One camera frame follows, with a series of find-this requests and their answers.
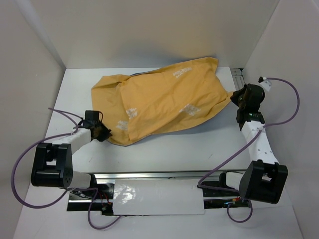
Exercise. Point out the aluminium side rail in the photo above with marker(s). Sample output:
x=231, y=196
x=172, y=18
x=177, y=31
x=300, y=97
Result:
x=237, y=75

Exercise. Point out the white cover plate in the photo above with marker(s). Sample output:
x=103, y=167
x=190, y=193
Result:
x=157, y=197

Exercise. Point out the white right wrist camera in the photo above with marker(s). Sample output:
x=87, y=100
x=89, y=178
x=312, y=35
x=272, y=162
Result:
x=265, y=83

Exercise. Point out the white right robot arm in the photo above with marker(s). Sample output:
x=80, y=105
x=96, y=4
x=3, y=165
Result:
x=264, y=178

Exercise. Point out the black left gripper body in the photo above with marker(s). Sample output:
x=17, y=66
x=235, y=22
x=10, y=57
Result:
x=103, y=132

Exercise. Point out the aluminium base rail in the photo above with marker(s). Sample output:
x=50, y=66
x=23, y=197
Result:
x=105, y=182

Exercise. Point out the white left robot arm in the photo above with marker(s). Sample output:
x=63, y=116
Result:
x=53, y=165

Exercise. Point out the orange and blue pillowcase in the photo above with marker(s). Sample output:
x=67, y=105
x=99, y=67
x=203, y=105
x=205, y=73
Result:
x=169, y=99

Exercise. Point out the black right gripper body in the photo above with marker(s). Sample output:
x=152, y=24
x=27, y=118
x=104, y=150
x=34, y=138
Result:
x=238, y=97

